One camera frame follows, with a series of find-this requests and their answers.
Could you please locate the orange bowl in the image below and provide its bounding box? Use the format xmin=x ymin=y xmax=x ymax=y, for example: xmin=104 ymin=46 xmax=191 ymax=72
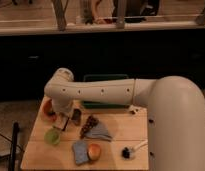
xmin=42 ymin=99 xmax=57 ymax=122

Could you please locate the brown grape bunch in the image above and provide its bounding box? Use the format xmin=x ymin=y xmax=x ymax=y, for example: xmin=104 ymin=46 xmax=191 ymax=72
xmin=80 ymin=115 xmax=99 ymax=138

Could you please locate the black white dish brush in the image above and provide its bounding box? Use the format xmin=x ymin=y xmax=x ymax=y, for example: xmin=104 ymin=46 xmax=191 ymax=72
xmin=121 ymin=140 xmax=148 ymax=159

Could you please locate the blue sponge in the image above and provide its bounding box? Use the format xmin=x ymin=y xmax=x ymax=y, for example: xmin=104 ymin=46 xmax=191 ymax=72
xmin=72 ymin=140 xmax=89 ymax=165

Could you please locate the small metal cup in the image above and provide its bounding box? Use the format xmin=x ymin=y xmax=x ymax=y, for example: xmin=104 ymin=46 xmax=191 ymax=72
xmin=71 ymin=109 xmax=82 ymax=126

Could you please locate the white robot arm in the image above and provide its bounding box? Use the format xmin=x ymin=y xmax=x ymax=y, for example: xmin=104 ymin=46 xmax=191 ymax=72
xmin=44 ymin=68 xmax=205 ymax=171

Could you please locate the grey folded cloth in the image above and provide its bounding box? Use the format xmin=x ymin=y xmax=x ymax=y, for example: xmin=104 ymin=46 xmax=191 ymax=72
xmin=85 ymin=122 xmax=112 ymax=141

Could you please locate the wooden block eraser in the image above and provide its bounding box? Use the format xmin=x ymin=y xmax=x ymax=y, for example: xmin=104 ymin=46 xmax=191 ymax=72
xmin=61 ymin=117 xmax=70 ymax=131

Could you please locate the black stand pole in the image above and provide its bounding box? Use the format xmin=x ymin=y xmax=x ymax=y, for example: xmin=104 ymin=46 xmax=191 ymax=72
xmin=8 ymin=122 xmax=19 ymax=171

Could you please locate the orange bread roll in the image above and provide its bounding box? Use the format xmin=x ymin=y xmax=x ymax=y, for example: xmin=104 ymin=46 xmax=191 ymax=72
xmin=88 ymin=144 xmax=101 ymax=161

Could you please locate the green plastic tray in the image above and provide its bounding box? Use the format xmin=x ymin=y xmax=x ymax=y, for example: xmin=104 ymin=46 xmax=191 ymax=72
xmin=82 ymin=74 xmax=129 ymax=109

